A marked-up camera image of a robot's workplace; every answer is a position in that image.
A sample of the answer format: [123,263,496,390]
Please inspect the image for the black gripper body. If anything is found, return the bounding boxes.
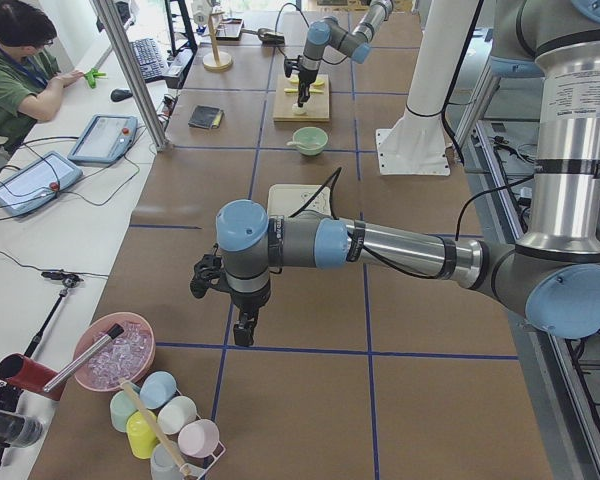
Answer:
[298,66,318,91]
[230,287,271,315]

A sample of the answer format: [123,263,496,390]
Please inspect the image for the white steamed bun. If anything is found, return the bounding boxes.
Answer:
[291,103,307,116]

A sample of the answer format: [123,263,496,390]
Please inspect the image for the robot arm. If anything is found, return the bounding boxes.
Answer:
[284,0,394,107]
[213,1,600,346]

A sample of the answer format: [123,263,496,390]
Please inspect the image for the light green bowl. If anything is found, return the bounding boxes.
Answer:
[291,126,328,156]

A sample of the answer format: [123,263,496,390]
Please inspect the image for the pink bowl with ice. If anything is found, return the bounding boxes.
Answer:
[74,312,156,392]

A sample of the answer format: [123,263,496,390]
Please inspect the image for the yellow plastic knife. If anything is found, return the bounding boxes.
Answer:
[283,88,324,94]

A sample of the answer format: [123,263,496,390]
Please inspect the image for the bamboo cutting board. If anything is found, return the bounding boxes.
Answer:
[272,74,330,122]

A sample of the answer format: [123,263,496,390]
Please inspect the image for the metal scoop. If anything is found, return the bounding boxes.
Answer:
[241,28,285,46]

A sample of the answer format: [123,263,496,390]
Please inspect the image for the black tray with glasses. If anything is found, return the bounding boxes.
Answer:
[216,18,244,41]

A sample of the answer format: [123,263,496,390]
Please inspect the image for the wooden mug tree stand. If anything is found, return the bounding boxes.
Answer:
[202,13,233,73]

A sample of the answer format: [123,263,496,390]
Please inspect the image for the blue cup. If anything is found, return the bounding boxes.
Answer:
[139,371,177,410]

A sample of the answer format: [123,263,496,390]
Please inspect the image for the white cup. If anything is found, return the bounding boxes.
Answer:
[157,395,198,435]

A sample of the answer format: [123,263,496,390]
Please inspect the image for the beige bear tray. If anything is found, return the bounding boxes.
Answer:
[266,184,330,216]

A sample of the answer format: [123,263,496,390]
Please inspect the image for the pink cup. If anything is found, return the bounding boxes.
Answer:
[178,419,220,458]

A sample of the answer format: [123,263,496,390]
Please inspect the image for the metal rod tool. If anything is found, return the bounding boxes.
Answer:
[42,323,124,393]

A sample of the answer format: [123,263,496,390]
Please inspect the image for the green cup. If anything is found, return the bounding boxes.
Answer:
[109,390,137,433]

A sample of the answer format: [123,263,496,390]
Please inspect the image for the yellow cup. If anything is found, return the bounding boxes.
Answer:
[126,411,159,460]

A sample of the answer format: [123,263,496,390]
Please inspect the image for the black keyboard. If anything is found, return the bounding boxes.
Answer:
[130,38,168,83]

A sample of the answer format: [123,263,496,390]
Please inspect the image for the grey cup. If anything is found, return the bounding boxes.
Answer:
[150,444,184,480]

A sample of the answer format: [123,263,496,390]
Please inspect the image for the black selfie stick tripod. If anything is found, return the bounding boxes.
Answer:
[23,270,83,358]

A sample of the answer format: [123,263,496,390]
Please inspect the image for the black computer mouse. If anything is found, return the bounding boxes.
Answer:
[110,88,133,103]

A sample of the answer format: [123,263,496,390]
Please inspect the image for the far teach pendant tablet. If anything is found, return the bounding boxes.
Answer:
[68,114,138,165]

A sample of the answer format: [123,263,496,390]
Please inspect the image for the teach pendant tablet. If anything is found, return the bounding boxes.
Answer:
[68,114,138,165]
[0,151,83,216]

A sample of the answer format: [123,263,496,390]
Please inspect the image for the red cylinder bottle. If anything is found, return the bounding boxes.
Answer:
[0,353,64,401]

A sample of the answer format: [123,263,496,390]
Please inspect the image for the near teach pendant tablet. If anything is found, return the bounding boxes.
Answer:
[0,151,83,216]

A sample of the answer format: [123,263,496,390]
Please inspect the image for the person in green shirt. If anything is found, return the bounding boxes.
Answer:
[0,1,84,153]

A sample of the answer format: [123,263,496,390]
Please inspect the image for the wire cup rack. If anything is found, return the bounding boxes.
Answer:
[173,389,226,471]

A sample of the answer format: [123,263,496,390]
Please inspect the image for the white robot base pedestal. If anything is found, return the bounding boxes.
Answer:
[376,0,482,176]

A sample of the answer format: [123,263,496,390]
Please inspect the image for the aluminium frame post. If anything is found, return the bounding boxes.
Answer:
[92,0,169,152]

